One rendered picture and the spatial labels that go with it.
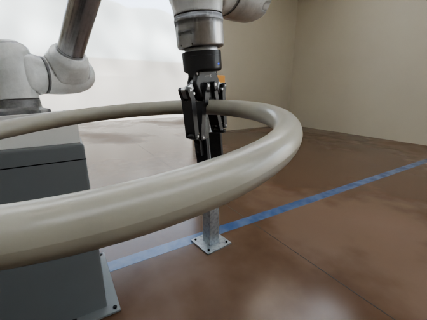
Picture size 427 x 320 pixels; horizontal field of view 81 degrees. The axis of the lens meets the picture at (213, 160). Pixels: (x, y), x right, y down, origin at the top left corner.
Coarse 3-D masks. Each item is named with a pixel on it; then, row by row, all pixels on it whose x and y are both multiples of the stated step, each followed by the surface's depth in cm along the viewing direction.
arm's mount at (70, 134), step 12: (0, 120) 85; (36, 132) 91; (48, 132) 93; (60, 132) 95; (72, 132) 98; (0, 144) 87; (12, 144) 89; (24, 144) 90; (36, 144) 92; (48, 144) 94
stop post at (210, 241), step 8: (224, 80) 140; (208, 120) 142; (208, 128) 143; (208, 136) 145; (208, 144) 146; (216, 208) 161; (208, 216) 159; (216, 216) 162; (208, 224) 161; (216, 224) 164; (208, 232) 163; (216, 232) 166; (192, 240) 170; (200, 240) 170; (208, 240) 164; (216, 240) 167; (224, 240) 170; (200, 248) 163; (208, 248) 162; (216, 248) 162
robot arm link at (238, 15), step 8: (240, 0) 48; (248, 0) 50; (256, 0) 51; (264, 0) 53; (240, 8) 50; (248, 8) 51; (256, 8) 53; (264, 8) 56; (224, 16) 52; (232, 16) 52; (240, 16) 53; (248, 16) 54; (256, 16) 56
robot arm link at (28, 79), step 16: (0, 48) 89; (16, 48) 92; (0, 64) 89; (16, 64) 92; (32, 64) 96; (0, 80) 90; (16, 80) 92; (32, 80) 96; (48, 80) 101; (0, 96) 91; (16, 96) 93; (32, 96) 98
